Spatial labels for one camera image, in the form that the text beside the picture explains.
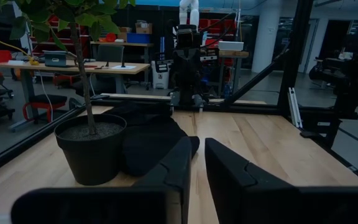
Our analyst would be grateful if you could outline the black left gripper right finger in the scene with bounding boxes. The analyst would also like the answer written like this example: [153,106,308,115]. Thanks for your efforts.
[205,138,358,224]

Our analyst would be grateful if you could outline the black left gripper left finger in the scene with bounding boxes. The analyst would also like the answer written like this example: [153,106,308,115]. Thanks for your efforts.
[11,136,193,224]

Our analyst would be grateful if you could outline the white box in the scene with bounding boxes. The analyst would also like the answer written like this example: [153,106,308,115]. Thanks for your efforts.
[218,40,245,52]

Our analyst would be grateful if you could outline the small wooden table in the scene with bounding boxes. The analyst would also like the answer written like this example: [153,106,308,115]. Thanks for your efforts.
[217,50,250,98]

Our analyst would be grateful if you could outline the blue plastic bin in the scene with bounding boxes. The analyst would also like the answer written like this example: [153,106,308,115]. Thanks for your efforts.
[126,32,152,45]

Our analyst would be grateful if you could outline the cardboard box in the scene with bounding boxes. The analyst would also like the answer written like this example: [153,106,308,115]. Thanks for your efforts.
[135,21,154,35]

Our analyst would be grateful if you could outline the potted green artificial tree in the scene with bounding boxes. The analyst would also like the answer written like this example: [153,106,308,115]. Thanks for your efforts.
[0,0,136,187]

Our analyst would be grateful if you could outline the black cloth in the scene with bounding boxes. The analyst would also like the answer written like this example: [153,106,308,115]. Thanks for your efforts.
[104,101,200,177]

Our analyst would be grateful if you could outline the grey office chair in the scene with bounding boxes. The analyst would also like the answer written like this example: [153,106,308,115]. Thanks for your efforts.
[95,44,126,95]

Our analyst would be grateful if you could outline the white metal bars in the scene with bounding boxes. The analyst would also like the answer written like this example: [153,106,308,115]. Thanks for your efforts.
[287,87,304,129]

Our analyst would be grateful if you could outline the wooden desk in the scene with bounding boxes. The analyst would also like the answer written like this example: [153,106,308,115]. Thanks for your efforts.
[0,60,151,131]

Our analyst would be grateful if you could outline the red and black stool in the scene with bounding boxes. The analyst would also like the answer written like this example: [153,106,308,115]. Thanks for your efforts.
[22,93,69,124]

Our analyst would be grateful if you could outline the grey tool case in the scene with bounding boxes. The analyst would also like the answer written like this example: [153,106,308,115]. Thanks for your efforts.
[42,50,70,68]

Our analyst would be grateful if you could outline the yellow hanging cable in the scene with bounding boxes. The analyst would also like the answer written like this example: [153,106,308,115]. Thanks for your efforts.
[0,21,40,66]

